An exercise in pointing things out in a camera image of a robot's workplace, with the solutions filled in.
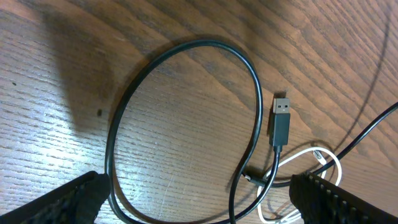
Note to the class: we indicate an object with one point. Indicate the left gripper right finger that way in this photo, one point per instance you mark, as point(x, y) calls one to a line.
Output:
point(320, 202)

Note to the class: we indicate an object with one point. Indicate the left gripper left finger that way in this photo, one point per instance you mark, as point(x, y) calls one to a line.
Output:
point(78, 201)

